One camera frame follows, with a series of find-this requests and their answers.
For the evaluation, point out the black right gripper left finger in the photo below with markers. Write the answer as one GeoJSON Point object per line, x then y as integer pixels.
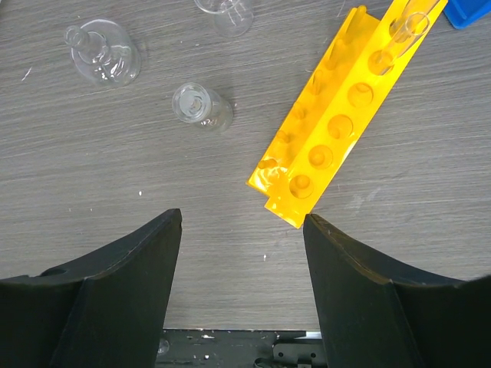
{"type": "Point", "coordinates": [103, 309]}

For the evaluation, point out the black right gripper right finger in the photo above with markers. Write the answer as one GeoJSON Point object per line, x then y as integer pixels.
{"type": "Point", "coordinates": [376, 311]}

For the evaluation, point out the yellow test tube rack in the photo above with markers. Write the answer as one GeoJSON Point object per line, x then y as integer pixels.
{"type": "Point", "coordinates": [329, 116]}

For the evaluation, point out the small clear glass bottle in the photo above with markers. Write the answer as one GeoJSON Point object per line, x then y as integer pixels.
{"type": "Point", "coordinates": [202, 107]}

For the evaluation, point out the blue divided plastic bin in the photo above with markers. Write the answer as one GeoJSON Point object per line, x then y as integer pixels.
{"type": "Point", "coordinates": [462, 13]}

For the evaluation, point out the clear glass beaker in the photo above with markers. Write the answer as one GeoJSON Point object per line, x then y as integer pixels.
{"type": "Point", "coordinates": [230, 18]}

